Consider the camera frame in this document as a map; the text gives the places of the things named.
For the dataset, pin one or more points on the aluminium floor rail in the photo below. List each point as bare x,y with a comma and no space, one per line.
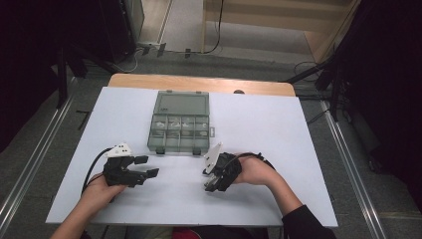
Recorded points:
33,162
351,176

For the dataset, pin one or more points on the black metal stand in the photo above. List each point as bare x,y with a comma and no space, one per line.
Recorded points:
62,86
335,99

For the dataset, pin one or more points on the black curtain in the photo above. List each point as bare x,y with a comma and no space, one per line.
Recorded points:
391,83
26,66

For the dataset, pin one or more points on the grey translucent compartment box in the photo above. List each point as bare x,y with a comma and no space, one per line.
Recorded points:
180,104

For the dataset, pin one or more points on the person's left hand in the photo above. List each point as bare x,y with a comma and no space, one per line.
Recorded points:
96,195

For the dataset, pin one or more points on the dark round table grommet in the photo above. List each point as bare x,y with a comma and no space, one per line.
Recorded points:
239,92

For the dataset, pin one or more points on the white power strip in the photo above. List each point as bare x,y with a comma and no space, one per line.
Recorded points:
147,44

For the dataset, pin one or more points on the white table board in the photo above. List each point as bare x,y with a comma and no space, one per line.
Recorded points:
265,132

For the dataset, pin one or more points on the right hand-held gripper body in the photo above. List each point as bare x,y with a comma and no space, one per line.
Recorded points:
229,171

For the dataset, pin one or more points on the light wooden cabinet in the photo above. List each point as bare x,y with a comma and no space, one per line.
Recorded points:
258,23

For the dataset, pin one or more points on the dark cabinet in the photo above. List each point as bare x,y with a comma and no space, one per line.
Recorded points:
116,30

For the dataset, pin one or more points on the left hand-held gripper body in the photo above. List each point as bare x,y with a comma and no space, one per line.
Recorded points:
117,174

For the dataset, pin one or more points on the person's clothing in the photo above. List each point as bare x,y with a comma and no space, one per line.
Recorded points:
185,234

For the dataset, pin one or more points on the assorted small white parts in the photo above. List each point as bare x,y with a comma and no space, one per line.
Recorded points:
174,125

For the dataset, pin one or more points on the person's right hand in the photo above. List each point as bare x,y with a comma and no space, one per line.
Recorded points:
257,171

